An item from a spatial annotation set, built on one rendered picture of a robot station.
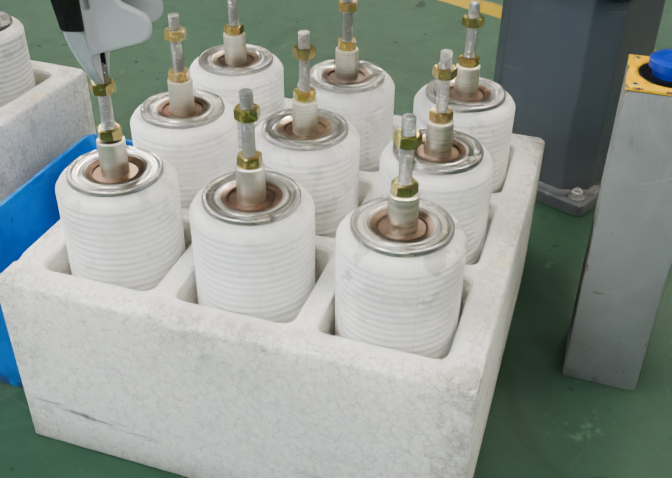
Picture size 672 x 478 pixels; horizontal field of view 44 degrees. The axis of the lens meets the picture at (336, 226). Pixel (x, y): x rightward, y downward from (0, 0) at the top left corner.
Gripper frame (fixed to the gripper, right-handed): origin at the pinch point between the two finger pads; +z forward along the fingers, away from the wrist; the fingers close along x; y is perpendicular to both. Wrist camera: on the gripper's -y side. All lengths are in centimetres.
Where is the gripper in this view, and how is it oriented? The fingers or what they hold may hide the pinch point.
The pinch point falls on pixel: (89, 62)
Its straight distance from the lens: 65.5
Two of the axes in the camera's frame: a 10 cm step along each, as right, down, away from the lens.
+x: 0.2, -5.6, 8.3
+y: 10.0, 0.2, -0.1
